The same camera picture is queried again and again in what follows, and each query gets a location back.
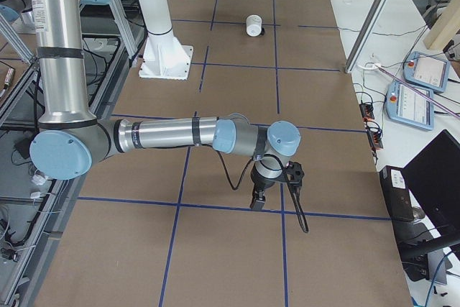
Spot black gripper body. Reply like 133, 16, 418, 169
251, 162, 281, 200

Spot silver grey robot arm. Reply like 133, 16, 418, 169
29, 0, 304, 210

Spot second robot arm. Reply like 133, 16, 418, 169
1, 0, 35, 34

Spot white mug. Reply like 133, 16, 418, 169
246, 14, 265, 37

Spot brown paper table cover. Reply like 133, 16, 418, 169
34, 0, 412, 306

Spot orange black connector block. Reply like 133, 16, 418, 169
359, 102, 374, 121

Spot black computer box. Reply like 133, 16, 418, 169
379, 165, 415, 222

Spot white hook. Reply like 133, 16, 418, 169
357, 63, 382, 70

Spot lower blue teach pendant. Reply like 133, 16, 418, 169
385, 81, 434, 131

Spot blue teach pendant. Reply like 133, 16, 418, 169
403, 51, 451, 93
385, 81, 434, 131

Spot black monitor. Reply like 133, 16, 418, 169
402, 129, 459, 235

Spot upper blue teach pendant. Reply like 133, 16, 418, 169
403, 51, 451, 93

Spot wooden beam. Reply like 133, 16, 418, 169
423, 0, 460, 50

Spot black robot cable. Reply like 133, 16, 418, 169
215, 148, 310, 234

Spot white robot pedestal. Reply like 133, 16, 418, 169
139, 0, 193, 81

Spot aluminium frame post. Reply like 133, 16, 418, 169
344, 0, 387, 73

